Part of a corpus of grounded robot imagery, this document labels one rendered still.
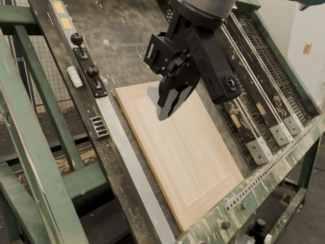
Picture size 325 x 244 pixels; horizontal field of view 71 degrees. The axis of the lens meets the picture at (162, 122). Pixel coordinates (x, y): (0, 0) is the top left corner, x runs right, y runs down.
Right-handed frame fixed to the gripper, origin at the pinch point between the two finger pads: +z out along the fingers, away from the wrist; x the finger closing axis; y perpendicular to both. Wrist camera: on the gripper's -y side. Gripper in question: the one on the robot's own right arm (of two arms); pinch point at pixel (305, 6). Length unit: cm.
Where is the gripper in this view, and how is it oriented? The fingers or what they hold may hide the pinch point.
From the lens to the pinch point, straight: 72.3
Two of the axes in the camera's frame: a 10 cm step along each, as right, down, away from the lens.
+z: -4.2, 8.1, 4.2
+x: -8.3, -1.6, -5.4
